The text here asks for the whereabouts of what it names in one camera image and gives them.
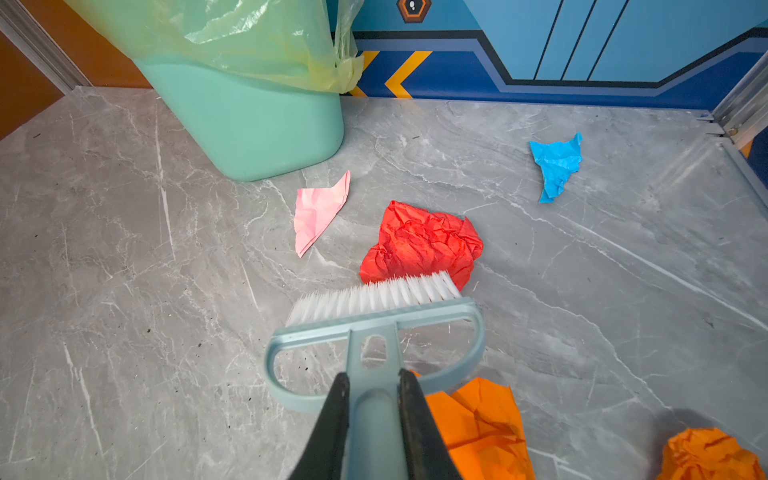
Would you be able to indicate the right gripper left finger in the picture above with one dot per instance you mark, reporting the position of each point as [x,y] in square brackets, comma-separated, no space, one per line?
[323,456]

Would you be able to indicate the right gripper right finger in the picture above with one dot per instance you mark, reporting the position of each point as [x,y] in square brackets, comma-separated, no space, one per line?
[426,454]

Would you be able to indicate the teal hand brush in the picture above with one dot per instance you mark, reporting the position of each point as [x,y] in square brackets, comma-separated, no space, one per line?
[370,319]

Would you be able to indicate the red paper scrap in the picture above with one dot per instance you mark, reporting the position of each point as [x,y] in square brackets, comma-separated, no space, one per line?
[414,241]

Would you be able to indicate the pink paper scrap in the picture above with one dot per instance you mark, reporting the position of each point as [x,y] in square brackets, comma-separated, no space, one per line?
[315,209]

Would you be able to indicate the orange paper scrap left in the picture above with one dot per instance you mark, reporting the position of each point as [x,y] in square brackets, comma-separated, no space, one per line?
[482,428]

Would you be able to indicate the orange paper scrap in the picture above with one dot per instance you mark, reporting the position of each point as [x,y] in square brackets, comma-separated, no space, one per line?
[482,428]
[708,454]

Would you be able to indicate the orange paper scrap right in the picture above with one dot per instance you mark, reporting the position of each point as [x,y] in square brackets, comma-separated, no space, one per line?
[708,454]

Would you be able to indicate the blue paper scrap far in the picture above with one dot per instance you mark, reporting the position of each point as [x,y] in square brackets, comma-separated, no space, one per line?
[557,161]

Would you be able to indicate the green trash bin with bag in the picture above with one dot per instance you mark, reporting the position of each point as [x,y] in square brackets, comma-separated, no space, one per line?
[257,84]

